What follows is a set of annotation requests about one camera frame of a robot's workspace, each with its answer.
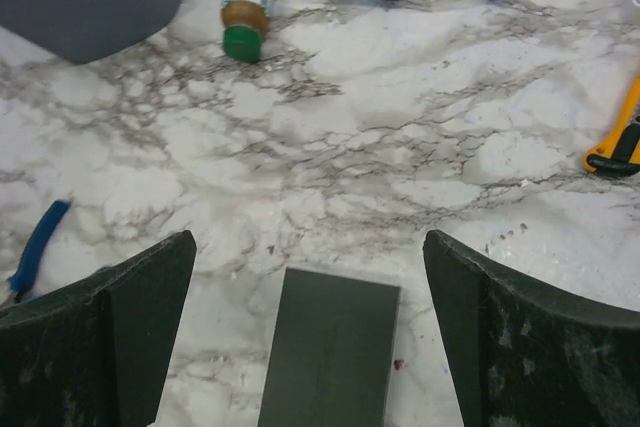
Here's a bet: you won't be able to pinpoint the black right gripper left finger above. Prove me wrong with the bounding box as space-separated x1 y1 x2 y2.
1 231 196 426

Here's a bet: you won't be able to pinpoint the blue handled pliers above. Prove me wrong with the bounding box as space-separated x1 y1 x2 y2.
1 199 71 308

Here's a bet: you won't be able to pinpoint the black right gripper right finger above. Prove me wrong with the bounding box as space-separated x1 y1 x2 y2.
423 230 639 426

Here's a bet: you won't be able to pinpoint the black network switch centre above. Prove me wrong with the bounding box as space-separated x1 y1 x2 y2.
258 268 400 427

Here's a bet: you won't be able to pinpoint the brown bottle green cap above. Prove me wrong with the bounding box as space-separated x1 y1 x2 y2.
221 0 274 63

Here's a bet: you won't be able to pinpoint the yellow utility knife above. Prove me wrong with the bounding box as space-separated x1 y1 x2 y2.
582 77 640 178

